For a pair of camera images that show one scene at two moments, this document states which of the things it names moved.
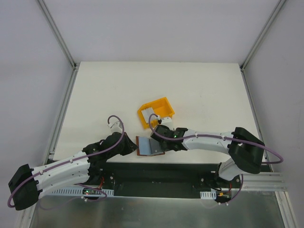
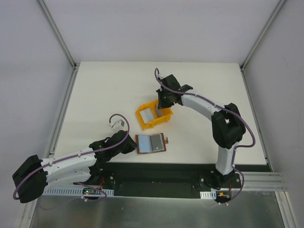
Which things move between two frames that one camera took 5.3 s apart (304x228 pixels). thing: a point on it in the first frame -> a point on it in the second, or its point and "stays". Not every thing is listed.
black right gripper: [163, 145] -> [163, 102]
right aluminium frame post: [262, 34] stays
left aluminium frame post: [57, 33] stays
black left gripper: [129, 144] stays
